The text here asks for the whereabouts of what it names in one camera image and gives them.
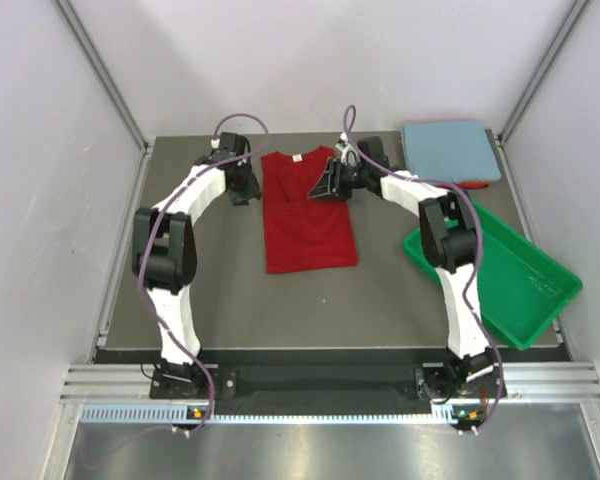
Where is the right aluminium frame post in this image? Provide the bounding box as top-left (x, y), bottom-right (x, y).
top-left (497, 0), bottom-right (592, 146)

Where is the purple cable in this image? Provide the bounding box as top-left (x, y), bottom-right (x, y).
top-left (137, 112), bottom-right (271, 435)
top-left (342, 104), bottom-right (505, 435)

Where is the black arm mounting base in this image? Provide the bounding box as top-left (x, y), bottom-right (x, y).
top-left (149, 347), bottom-right (506, 415)

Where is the red t shirt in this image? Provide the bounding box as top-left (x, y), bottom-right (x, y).
top-left (261, 146), bottom-right (358, 274)
top-left (455, 180), bottom-right (491, 190)

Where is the folded red t shirt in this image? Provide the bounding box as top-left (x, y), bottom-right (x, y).
top-left (455, 180), bottom-right (491, 190)

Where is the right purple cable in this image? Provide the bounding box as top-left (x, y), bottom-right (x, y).
top-left (342, 104), bottom-right (505, 435)

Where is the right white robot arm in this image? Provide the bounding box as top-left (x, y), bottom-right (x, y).
top-left (309, 133), bottom-right (496, 396)

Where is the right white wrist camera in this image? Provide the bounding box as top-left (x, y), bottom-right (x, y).
top-left (334, 132), bottom-right (360, 167)

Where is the aluminium frame rail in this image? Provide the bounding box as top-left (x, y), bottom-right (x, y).
top-left (60, 362), bottom-right (600, 403)

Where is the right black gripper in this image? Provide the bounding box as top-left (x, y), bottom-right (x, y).
top-left (309, 157), bottom-right (370, 203)

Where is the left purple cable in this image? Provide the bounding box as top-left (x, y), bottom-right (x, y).
top-left (137, 112), bottom-right (271, 435)

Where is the aluminium frame post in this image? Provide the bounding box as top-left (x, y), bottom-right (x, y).
top-left (497, 0), bottom-right (592, 146)
top-left (51, 0), bottom-right (149, 151)

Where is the left aluminium frame post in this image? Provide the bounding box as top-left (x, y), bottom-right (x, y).
top-left (51, 0), bottom-right (149, 151)

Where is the green plastic tray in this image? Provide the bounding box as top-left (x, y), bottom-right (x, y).
top-left (403, 204), bottom-right (582, 358)

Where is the slotted grey cable duct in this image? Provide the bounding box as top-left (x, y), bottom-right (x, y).
top-left (80, 403), bottom-right (478, 426)

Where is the folded blue t shirt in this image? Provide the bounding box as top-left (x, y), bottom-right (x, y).
top-left (401, 120), bottom-right (501, 184)

